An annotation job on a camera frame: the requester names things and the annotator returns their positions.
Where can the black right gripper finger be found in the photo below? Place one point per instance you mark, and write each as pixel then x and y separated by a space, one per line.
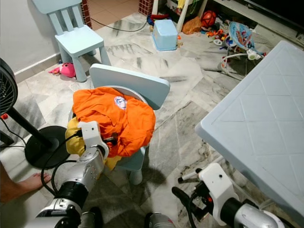
pixel 183 197
pixel 197 173

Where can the orange shirt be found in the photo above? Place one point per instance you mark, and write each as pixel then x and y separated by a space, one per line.
pixel 128 123

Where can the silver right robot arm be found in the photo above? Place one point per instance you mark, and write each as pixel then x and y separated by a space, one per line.
pixel 256 219

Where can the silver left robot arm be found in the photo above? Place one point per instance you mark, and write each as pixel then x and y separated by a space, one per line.
pixel 88 173

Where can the yellow garment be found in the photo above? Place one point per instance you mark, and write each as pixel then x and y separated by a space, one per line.
pixel 73 142

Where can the black standing fan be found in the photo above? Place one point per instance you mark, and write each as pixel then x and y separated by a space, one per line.
pixel 50 149

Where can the pink plush toy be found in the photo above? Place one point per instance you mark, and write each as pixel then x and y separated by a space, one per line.
pixel 66 70

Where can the white folding table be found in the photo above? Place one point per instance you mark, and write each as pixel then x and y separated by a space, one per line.
pixel 261 118

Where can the person's bare leg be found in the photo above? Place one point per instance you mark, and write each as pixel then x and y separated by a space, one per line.
pixel 28 185

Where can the light blue plastic box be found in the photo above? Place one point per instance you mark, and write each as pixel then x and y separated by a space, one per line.
pixel 165 35

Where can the orange bag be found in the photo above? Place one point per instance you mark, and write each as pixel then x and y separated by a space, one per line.
pixel 191 26

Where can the blue baby bouncer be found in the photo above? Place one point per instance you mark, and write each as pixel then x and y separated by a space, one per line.
pixel 242 35

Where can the red ball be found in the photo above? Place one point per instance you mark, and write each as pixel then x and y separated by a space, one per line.
pixel 208 19

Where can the black television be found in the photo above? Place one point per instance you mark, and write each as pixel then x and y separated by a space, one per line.
pixel 289 5

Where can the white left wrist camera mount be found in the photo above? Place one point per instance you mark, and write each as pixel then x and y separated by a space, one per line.
pixel 92 133

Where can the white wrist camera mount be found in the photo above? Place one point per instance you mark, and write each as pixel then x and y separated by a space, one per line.
pixel 92 133
pixel 216 187

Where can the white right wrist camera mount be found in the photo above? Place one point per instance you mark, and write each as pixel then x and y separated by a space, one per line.
pixel 216 187

